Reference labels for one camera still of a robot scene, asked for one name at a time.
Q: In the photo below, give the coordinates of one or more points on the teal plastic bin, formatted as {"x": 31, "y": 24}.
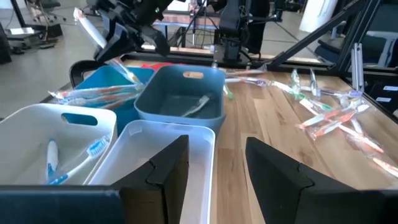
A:
{"x": 102, "y": 74}

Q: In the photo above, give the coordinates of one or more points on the black box with white labels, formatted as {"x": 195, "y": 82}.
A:
{"x": 382, "y": 99}

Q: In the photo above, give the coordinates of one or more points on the grey-blue plastic bin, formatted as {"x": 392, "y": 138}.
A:
{"x": 161, "y": 84}

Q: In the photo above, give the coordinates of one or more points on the blue toothbrush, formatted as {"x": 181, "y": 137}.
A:
{"x": 52, "y": 155}
{"x": 314, "y": 84}
{"x": 96, "y": 147}

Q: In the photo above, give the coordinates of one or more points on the clear frosted plastic bin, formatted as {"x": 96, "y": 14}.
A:
{"x": 199, "y": 174}

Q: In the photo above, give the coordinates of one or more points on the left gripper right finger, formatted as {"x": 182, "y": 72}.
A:
{"x": 273, "y": 186}

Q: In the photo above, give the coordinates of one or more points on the red cloth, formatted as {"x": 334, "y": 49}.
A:
{"x": 155, "y": 66}

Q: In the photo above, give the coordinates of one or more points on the black office chair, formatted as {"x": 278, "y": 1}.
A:
{"x": 46, "y": 4}

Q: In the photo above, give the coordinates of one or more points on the grey metal stand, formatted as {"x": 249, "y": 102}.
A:
{"x": 377, "y": 33}

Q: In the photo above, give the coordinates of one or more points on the white plastic bin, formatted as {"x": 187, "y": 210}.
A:
{"x": 28, "y": 124}

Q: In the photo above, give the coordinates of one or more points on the orange toothbrushes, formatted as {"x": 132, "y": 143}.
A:
{"x": 93, "y": 91}

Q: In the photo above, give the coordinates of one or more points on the black cabinet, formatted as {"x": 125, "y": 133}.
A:
{"x": 4, "y": 46}

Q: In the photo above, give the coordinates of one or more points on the green toothbrushes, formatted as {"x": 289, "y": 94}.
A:
{"x": 197, "y": 105}

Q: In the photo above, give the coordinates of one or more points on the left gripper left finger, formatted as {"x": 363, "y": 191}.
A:
{"x": 168, "y": 186}

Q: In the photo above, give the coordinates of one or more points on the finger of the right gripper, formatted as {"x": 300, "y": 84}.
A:
{"x": 157, "y": 40}
{"x": 116, "y": 40}

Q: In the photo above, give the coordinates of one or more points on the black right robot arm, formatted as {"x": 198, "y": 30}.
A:
{"x": 231, "y": 46}

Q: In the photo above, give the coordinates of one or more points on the silver metal bracket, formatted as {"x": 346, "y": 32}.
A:
{"x": 357, "y": 68}

